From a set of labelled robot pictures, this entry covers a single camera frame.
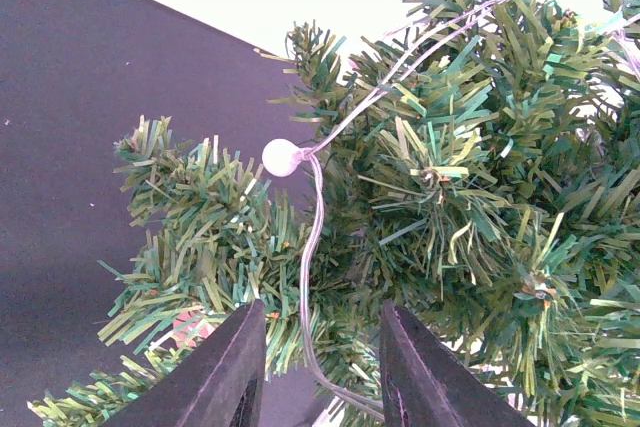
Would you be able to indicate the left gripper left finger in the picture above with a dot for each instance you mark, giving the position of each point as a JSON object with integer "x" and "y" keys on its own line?
{"x": 219, "y": 384}

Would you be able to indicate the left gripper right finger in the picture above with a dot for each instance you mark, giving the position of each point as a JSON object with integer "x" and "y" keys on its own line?
{"x": 424, "y": 385}

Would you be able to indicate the small green christmas tree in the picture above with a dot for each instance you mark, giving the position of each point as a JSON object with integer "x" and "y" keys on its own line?
{"x": 482, "y": 170}

